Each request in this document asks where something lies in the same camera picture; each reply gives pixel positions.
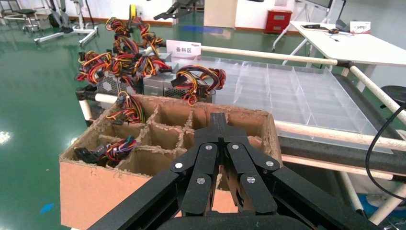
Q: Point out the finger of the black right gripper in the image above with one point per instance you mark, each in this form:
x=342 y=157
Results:
x=180 y=4
x=253 y=1

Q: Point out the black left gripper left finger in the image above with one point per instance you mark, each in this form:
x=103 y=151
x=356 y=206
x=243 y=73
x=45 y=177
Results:
x=203 y=158

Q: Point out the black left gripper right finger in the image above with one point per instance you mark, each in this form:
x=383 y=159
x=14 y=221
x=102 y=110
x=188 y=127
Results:
x=241 y=165

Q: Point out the red metal cabinet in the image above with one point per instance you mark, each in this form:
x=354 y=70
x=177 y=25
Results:
x=278 y=22

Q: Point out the blue floor mat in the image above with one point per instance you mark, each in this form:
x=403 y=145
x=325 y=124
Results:
x=203 y=29

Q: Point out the beige pillar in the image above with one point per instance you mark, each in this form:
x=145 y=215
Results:
x=220 y=12

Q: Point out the white sign with black characters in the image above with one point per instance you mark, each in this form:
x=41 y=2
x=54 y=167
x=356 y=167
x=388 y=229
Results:
x=184 y=49

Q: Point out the yellow upright object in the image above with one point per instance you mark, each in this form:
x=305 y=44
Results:
x=132 y=11

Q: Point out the black flat device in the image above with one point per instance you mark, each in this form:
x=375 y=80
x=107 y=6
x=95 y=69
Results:
x=311 y=26

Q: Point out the clear acrylic divider tray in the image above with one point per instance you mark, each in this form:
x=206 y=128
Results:
x=285 y=95

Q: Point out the black computer mouse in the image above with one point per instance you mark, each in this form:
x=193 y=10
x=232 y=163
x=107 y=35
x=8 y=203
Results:
x=333 y=30

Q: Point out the white office table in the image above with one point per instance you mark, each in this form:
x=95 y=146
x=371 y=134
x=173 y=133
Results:
x=349 y=47

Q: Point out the power supply with hex grille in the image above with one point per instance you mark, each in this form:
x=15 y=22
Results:
x=92 y=65

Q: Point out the brown cardboard box with dividers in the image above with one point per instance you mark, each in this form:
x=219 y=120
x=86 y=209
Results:
x=88 y=193

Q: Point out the blue plastic bin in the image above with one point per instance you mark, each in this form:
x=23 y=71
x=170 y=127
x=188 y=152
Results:
x=380 y=208

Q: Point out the black seat metal stool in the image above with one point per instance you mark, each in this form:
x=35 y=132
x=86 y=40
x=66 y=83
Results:
x=27 y=11

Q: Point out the black round chair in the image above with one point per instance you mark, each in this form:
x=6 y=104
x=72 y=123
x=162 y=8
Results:
x=395 y=93

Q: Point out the white floor stand frame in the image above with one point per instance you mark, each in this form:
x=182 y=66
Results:
x=54 y=35

